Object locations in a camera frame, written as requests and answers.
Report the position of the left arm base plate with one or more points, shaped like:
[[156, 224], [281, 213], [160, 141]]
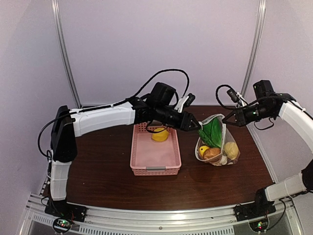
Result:
[[65, 210]]

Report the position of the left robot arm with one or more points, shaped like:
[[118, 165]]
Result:
[[70, 124]]

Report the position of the left aluminium corner post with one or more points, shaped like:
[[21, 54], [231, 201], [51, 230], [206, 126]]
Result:
[[64, 54]]

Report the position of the aluminium corner post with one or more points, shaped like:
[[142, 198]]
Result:
[[260, 20], [64, 54]]

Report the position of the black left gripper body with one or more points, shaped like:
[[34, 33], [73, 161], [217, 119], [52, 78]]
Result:
[[181, 124]]

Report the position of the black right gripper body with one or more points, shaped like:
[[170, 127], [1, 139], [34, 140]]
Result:
[[245, 120]]

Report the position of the yellow lemon toy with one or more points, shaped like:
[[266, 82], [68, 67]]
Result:
[[202, 150]]

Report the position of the right circuit board with LEDs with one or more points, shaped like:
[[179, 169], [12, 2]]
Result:
[[259, 226]]

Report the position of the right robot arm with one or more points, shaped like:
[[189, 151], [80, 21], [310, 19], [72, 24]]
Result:
[[296, 140]]

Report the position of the left circuit board with LEDs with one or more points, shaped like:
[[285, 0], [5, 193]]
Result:
[[60, 225]]

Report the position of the pale yellow wrinkled fruit toy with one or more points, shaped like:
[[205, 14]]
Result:
[[231, 150]]

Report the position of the right aluminium corner post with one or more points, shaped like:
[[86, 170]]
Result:
[[260, 20]]

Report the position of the brown potato toy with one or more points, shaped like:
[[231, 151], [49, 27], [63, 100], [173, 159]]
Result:
[[211, 153]]

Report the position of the clear zip top bag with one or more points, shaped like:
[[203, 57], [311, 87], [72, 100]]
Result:
[[221, 159]]

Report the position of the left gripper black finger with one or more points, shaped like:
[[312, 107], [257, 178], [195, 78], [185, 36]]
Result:
[[193, 127], [193, 121]]

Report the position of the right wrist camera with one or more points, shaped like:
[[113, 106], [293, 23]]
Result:
[[236, 97]]

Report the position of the circuit board with leds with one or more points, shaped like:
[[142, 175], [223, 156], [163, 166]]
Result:
[[60, 225], [259, 226]]

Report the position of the dark green cucumber toy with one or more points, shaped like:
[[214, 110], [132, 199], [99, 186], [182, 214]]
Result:
[[205, 138]]

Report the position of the green bok choy toy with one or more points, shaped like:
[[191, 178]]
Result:
[[214, 130]]

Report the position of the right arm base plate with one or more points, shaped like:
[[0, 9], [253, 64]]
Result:
[[252, 210]]

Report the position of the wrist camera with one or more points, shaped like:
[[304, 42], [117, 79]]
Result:
[[184, 102], [236, 97]]

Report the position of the front aluminium frame rail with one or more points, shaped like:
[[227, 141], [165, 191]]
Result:
[[210, 221]]

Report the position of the pink perforated plastic basket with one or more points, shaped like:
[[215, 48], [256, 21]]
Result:
[[154, 158]]

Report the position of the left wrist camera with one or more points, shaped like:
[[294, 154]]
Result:
[[184, 102]]

